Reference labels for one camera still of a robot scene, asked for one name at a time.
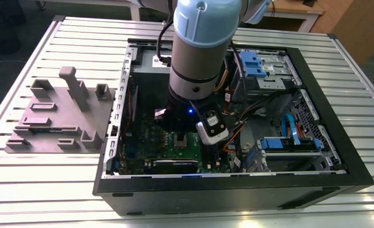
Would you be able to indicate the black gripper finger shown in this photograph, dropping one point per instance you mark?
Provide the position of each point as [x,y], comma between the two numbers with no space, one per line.
[182,136]

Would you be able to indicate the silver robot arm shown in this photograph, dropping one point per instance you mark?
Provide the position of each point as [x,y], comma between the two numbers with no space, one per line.
[200,66]

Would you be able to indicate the green motherboard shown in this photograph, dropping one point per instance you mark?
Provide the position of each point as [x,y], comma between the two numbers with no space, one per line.
[156,152]

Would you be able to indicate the black graphics card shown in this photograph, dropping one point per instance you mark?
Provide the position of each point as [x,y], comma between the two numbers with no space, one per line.
[174,167]

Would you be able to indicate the grey power supply unit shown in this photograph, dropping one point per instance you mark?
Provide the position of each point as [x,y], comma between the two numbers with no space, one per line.
[149,90]

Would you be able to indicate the black PC case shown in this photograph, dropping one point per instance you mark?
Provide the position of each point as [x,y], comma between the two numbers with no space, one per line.
[206,190]

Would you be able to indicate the metal disk bay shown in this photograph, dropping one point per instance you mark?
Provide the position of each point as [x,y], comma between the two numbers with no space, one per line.
[257,164]

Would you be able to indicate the hard disk in blue carrier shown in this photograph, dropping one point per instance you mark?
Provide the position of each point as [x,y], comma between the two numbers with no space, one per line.
[274,144]

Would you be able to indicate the metal drive cage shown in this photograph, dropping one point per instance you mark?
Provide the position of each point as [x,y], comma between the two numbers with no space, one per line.
[269,85]

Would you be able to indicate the blue drive latch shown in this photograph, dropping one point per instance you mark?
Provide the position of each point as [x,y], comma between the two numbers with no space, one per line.
[252,64]

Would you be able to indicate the grey parts rack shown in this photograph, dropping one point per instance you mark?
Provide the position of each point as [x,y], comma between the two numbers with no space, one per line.
[64,114]

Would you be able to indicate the RAM stick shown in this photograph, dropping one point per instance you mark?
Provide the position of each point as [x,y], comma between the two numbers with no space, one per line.
[48,130]

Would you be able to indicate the black office chair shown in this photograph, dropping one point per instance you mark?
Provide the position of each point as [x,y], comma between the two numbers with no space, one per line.
[6,45]

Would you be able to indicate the wooden cabinet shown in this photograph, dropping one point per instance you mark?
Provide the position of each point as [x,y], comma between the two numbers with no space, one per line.
[361,28]

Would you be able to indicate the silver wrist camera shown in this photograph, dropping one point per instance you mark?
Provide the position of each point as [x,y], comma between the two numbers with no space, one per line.
[213,137]
[160,115]

